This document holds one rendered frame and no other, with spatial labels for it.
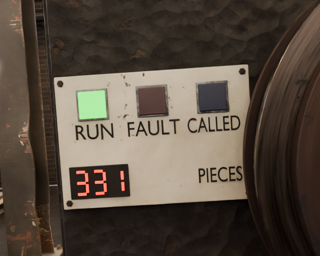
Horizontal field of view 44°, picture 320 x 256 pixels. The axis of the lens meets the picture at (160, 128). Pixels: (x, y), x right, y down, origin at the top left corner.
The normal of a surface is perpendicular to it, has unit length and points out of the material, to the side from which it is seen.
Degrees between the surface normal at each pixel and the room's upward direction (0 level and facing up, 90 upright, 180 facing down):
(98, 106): 90
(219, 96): 90
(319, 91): 90
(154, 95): 90
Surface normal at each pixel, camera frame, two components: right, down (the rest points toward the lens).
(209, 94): -0.03, 0.05
